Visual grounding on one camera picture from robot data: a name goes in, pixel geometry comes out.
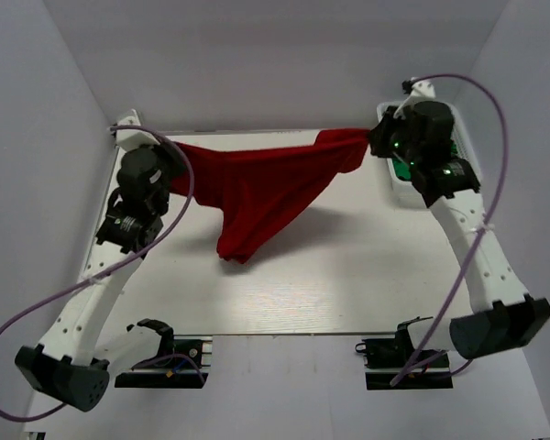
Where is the red t-shirt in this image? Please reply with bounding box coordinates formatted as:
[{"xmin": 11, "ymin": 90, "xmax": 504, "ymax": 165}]
[{"xmin": 180, "ymin": 128, "xmax": 369, "ymax": 263}]

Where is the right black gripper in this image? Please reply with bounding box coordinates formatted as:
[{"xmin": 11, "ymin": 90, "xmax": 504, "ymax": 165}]
[{"xmin": 367, "ymin": 105, "xmax": 423, "ymax": 167}]

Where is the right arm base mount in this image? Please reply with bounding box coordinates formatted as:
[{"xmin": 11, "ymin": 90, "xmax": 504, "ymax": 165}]
[{"xmin": 355, "ymin": 337, "xmax": 454, "ymax": 391}]

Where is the green t-shirt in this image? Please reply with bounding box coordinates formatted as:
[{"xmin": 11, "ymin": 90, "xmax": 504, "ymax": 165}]
[{"xmin": 391, "ymin": 154, "xmax": 414, "ymax": 182}]

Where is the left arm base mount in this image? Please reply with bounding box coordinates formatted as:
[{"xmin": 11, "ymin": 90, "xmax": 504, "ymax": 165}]
[{"xmin": 114, "ymin": 335, "xmax": 213, "ymax": 390}]

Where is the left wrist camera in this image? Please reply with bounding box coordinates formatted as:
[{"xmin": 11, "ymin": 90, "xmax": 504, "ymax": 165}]
[{"xmin": 115, "ymin": 109, "xmax": 159, "ymax": 152}]

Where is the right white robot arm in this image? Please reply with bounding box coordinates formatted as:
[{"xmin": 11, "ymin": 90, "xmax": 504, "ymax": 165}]
[{"xmin": 368, "ymin": 100, "xmax": 550, "ymax": 376}]

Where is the white plastic basket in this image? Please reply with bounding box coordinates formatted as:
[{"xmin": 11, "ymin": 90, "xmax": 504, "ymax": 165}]
[{"xmin": 386, "ymin": 104, "xmax": 483, "ymax": 209}]

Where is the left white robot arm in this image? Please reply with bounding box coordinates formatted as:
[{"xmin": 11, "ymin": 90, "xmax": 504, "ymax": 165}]
[{"xmin": 15, "ymin": 141, "xmax": 187, "ymax": 412}]

